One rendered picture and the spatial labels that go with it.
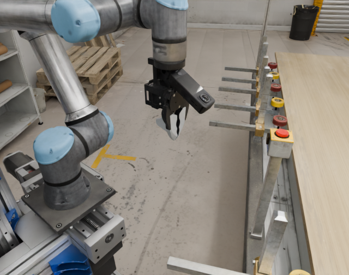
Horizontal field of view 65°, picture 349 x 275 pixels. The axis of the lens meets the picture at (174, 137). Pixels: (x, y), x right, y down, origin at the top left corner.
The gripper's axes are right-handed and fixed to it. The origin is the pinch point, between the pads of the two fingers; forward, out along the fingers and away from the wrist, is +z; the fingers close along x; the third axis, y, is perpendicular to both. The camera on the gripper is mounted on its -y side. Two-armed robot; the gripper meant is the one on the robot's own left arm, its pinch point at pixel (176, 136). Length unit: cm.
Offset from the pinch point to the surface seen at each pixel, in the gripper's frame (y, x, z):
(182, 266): -6.7, 5.0, 46.0
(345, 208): -43, -51, 42
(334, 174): -34, -70, 42
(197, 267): -10.7, 2.0, 46.0
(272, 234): -27.7, -8.4, 25.6
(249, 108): 28, -116, 49
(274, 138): -16.1, -30.4, 9.6
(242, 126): 21, -92, 49
